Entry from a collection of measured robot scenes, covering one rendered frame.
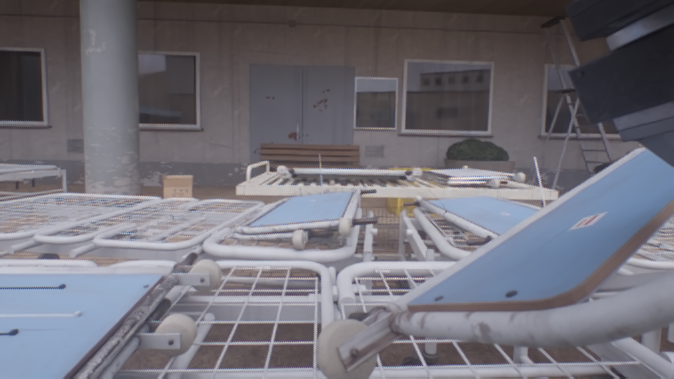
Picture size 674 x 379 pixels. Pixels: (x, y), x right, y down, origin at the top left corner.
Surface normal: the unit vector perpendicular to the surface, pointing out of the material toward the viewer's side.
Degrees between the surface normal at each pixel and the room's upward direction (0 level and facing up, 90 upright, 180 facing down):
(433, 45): 90
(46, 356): 5
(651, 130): 105
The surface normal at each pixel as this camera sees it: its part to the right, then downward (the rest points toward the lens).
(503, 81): 0.04, 0.07
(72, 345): 0.02, -0.99
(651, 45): -0.83, 0.29
